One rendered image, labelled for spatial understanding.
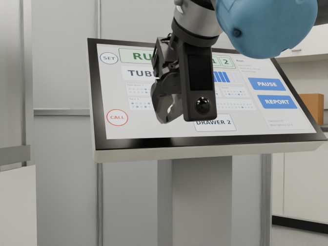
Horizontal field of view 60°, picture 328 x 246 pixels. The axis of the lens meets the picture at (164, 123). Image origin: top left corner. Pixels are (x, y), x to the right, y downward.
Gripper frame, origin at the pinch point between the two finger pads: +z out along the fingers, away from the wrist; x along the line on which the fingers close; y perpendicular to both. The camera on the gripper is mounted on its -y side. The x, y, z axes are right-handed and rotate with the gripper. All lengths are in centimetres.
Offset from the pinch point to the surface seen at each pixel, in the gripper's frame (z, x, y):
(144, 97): 1.3, 2.6, 7.3
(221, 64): 1.3, -19.7, 19.2
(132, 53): 1.3, 3.2, 21.2
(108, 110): 1.3, 10.3, 3.9
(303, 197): 149, -169, 33
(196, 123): 1.3, -7.0, 0.4
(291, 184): 148, -162, 45
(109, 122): 1.3, 10.5, 1.1
